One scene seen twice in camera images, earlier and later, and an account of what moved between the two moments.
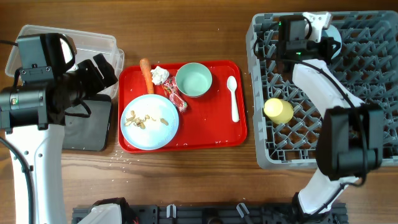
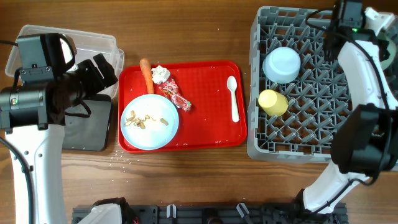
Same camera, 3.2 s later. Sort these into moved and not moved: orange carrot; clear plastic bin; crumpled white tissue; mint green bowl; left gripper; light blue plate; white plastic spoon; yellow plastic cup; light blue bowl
Moved: light blue bowl; yellow plastic cup; mint green bowl
Not moved: crumpled white tissue; orange carrot; light blue plate; white plastic spoon; left gripper; clear plastic bin
